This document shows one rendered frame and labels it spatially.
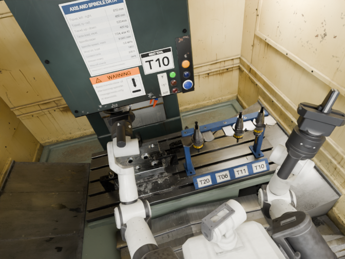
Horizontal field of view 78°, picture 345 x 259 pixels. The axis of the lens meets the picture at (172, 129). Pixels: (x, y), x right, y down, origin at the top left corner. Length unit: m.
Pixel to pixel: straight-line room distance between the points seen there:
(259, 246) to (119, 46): 0.68
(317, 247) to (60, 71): 0.87
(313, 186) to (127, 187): 1.07
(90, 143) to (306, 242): 1.93
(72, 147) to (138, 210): 1.54
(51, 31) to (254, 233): 0.79
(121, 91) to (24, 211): 1.26
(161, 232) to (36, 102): 1.46
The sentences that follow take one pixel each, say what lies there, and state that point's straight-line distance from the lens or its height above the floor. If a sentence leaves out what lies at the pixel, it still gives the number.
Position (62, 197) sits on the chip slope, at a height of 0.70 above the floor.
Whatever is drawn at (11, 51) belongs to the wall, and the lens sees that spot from 1.95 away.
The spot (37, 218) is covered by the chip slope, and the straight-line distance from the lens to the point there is 1.76.
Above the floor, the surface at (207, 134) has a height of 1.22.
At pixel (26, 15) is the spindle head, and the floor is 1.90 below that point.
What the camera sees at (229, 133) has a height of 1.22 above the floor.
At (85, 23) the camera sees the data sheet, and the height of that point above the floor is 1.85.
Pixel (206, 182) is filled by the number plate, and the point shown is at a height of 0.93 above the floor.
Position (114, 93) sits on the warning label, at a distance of 0.75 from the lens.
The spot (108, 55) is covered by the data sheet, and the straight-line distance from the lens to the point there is 0.69.
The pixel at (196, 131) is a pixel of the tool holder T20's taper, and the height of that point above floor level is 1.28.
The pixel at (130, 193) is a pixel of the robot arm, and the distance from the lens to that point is 0.87.
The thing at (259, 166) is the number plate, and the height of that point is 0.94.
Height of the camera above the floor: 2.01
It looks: 44 degrees down
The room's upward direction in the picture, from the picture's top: 11 degrees counter-clockwise
